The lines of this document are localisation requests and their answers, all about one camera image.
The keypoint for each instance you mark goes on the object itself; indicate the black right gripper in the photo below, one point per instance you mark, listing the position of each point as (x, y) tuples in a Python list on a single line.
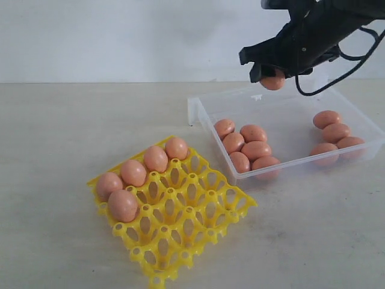
[(310, 38)]

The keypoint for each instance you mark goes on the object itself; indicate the clear plastic container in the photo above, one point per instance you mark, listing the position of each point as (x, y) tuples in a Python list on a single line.
[(286, 116)]

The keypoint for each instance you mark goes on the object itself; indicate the yellow plastic egg tray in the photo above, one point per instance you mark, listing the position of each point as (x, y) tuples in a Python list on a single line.
[(180, 211)]

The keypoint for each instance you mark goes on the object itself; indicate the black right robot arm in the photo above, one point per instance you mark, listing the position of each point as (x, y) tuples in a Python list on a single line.
[(355, 14)]

